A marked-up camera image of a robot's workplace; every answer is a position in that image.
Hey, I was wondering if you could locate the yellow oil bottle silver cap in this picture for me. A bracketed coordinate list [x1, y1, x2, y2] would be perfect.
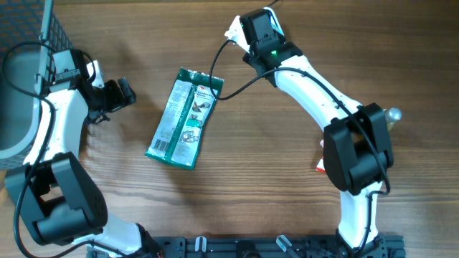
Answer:
[384, 107, 402, 131]

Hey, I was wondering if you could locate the left camera cable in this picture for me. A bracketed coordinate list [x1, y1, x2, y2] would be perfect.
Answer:
[0, 40, 98, 258]

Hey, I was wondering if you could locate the red white snack packet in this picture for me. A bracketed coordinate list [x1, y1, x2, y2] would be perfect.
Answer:
[316, 140, 326, 173]

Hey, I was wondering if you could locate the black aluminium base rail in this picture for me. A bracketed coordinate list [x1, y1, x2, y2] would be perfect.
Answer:
[86, 235, 407, 258]

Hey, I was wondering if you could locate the right camera cable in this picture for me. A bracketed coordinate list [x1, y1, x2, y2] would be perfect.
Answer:
[209, 38, 392, 252]

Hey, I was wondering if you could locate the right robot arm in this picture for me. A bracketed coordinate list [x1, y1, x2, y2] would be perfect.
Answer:
[225, 7, 394, 257]

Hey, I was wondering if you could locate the white barcode scanner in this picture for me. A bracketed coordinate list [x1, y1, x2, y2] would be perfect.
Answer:
[264, 6, 285, 37]

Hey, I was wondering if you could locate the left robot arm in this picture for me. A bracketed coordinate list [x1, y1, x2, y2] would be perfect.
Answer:
[5, 49, 163, 257]

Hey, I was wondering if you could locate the camera cable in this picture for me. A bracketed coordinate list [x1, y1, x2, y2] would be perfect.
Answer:
[209, 38, 392, 252]
[0, 40, 98, 258]

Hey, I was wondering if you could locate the grey plastic mesh basket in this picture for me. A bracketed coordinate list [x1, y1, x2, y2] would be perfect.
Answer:
[1, 0, 72, 171]

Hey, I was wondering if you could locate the green foil packet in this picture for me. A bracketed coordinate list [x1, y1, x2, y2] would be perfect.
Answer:
[145, 68, 224, 170]

